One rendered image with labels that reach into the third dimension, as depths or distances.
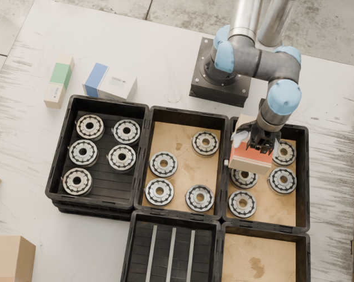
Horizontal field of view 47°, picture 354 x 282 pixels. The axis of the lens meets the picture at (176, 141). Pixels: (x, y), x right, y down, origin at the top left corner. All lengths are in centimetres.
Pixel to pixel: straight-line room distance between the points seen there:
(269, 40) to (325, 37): 163
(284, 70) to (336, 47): 209
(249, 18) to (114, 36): 99
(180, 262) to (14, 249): 54
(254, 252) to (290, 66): 70
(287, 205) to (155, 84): 77
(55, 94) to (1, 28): 136
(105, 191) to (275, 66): 78
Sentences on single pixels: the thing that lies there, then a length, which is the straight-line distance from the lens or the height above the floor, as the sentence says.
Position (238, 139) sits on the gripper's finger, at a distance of 125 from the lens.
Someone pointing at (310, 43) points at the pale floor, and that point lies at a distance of 308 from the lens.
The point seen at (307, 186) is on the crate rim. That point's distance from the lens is 150.
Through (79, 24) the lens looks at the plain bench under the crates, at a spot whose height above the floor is 70.
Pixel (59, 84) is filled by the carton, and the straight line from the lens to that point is 181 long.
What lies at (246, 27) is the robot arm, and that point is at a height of 143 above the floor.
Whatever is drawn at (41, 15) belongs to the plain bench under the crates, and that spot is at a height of 70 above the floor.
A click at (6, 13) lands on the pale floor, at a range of 315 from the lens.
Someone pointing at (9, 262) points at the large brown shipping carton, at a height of 90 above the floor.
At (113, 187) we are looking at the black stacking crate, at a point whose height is 83.
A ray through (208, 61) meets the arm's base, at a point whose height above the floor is 86.
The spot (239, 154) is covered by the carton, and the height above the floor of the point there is 112.
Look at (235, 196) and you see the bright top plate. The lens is 149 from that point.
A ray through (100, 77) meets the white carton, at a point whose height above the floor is 79.
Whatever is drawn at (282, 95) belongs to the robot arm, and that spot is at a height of 145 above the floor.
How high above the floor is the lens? 226
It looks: 66 degrees down
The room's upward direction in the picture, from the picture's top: 9 degrees clockwise
